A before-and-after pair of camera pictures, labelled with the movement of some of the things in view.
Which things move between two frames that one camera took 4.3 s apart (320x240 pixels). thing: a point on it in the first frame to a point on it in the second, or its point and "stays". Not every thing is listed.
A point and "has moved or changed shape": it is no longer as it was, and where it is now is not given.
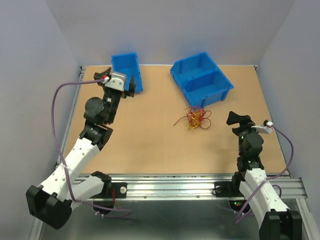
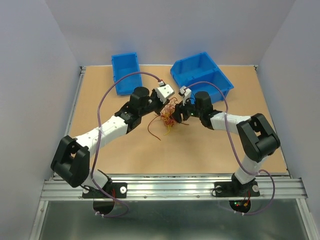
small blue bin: x=128 y=64 stays
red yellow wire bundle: x=197 y=116 has moved or changed shape
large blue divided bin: x=200 y=80 stays
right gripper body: x=243 y=131 to x=188 y=110
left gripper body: x=114 y=98 to x=154 y=104
